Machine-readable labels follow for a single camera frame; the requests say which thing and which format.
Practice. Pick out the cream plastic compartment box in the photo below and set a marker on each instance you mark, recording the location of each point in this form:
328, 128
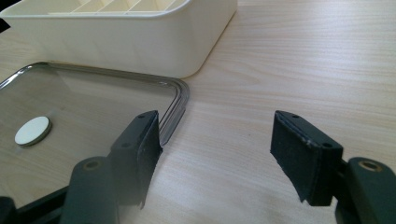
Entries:
130, 34

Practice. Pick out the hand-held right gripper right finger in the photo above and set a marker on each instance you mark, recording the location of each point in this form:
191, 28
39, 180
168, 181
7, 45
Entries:
314, 165

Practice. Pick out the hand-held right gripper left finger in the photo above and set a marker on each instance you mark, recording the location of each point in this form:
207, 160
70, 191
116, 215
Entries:
130, 161

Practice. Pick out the round white knob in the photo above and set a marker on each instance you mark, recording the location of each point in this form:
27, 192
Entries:
33, 131

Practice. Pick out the transparent plastic box lid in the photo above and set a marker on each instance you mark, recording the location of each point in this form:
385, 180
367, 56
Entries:
93, 115

